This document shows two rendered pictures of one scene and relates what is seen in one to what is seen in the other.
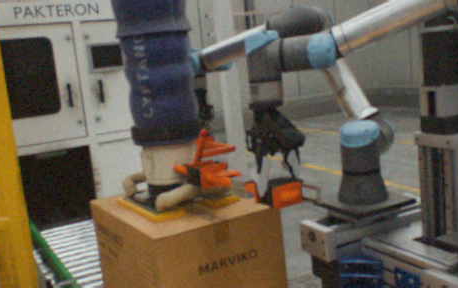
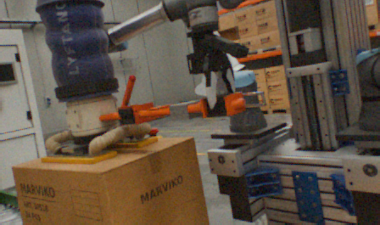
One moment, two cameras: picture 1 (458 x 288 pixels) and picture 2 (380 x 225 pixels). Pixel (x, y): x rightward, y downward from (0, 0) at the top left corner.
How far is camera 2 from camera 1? 0.55 m
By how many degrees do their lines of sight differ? 20
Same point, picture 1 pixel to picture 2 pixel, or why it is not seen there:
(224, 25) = not seen: hidden behind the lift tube
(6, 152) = not seen: outside the picture
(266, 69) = not seen: outside the picture
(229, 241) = (162, 170)
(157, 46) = (79, 12)
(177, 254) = (122, 185)
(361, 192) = (250, 120)
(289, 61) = not seen: outside the picture
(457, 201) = (329, 112)
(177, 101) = (99, 59)
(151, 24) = not seen: outside the picture
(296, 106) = not seen: hidden behind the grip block
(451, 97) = (314, 36)
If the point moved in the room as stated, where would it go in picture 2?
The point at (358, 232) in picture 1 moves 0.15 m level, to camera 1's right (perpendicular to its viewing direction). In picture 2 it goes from (254, 151) to (287, 143)
